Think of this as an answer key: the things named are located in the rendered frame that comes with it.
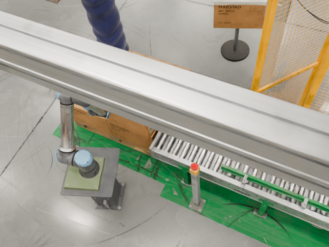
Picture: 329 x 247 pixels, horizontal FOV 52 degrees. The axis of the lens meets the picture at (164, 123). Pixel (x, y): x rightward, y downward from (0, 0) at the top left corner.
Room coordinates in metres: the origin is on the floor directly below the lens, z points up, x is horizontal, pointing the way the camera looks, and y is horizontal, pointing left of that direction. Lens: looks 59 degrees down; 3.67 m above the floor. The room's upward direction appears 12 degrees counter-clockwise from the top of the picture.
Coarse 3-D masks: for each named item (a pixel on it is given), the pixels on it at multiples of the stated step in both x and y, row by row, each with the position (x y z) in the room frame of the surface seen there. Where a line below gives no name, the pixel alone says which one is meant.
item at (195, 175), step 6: (198, 168) 1.11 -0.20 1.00; (192, 174) 1.10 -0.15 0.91; (198, 174) 1.10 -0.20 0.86; (192, 180) 1.10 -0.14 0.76; (198, 180) 1.10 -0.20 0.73; (192, 186) 1.10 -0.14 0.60; (198, 186) 1.09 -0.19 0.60; (192, 192) 1.11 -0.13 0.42; (198, 192) 1.09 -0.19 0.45; (198, 198) 1.08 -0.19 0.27; (198, 204) 1.08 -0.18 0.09
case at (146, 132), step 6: (114, 114) 1.97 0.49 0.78; (114, 120) 2.00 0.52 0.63; (120, 120) 1.93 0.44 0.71; (126, 120) 1.87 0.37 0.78; (126, 126) 1.90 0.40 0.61; (132, 126) 1.84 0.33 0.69; (138, 126) 1.78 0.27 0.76; (144, 126) 1.72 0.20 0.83; (138, 132) 1.80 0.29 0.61; (144, 132) 1.74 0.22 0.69; (150, 132) 1.76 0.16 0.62
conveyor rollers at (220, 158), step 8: (160, 144) 1.64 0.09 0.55; (168, 144) 1.62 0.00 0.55; (176, 144) 1.61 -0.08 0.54; (176, 152) 1.52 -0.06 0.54; (184, 152) 1.49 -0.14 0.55; (192, 152) 1.47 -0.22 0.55; (192, 160) 1.40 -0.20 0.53; (200, 160) 1.37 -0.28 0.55; (208, 160) 1.35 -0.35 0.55; (208, 168) 1.28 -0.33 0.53; (216, 168) 1.26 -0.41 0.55; (248, 168) 1.19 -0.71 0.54; (232, 176) 1.14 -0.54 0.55; (256, 176) 1.10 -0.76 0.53; (264, 176) 1.07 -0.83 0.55; (272, 176) 1.06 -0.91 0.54; (248, 184) 1.03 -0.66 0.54; (280, 184) 0.97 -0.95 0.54; (304, 192) 0.85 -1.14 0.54; (312, 192) 0.83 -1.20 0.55; (288, 200) 0.80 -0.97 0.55; (296, 200) 0.79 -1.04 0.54; (320, 200) 0.75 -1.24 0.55; (328, 216) 0.60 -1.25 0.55
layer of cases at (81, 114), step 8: (80, 112) 2.32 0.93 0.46; (80, 120) 2.37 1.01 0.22; (88, 120) 2.28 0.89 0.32; (96, 120) 2.19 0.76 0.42; (104, 120) 2.11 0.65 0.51; (96, 128) 2.24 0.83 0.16; (104, 128) 2.15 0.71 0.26; (112, 128) 2.07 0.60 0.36; (120, 128) 1.99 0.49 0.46; (120, 136) 2.02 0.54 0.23; (128, 136) 1.94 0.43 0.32; (136, 136) 1.87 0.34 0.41; (152, 136) 1.76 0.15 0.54; (136, 144) 1.90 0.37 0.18; (144, 144) 1.82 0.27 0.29
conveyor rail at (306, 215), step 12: (156, 156) 1.55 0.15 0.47; (168, 156) 1.46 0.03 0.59; (180, 168) 1.38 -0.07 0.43; (204, 168) 1.26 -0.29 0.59; (216, 180) 1.15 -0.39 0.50; (228, 180) 1.09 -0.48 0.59; (240, 192) 1.00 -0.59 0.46; (252, 192) 0.94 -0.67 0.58; (264, 192) 0.91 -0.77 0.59; (276, 204) 0.80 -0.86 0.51; (288, 204) 0.76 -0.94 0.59; (300, 216) 0.66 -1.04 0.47; (312, 216) 0.62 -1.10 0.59; (324, 216) 0.60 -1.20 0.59; (324, 228) 0.53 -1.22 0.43
